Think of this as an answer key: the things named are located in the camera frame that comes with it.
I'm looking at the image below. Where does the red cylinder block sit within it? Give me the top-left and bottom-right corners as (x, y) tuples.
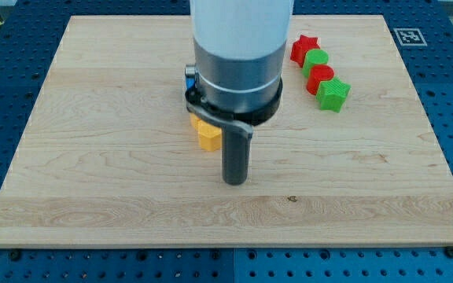
(306, 64), (334, 95)

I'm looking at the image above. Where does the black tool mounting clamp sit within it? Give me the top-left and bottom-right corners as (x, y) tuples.
(184, 64), (283, 139)

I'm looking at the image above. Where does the green cylinder block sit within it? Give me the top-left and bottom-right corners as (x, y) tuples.
(302, 49), (329, 78)

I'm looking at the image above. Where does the red star block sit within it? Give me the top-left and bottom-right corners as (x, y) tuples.
(290, 35), (320, 68)

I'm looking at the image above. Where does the black board corner bolt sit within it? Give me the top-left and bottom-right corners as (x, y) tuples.
(444, 246), (453, 259)

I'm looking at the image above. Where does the green star block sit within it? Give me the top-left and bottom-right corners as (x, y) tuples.
(316, 77), (351, 112)

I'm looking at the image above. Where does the white fiducial marker tag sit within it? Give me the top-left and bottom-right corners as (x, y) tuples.
(393, 28), (427, 47)

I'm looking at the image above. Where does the wooden board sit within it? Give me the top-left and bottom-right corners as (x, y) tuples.
(0, 15), (453, 248)

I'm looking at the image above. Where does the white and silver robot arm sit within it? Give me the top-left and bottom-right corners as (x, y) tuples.
(190, 0), (294, 113)

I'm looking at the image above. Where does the yellow block behind hexagon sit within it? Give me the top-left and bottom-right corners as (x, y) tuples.
(190, 113), (201, 130)

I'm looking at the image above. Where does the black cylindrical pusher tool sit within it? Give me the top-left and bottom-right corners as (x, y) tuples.
(222, 130), (251, 186)

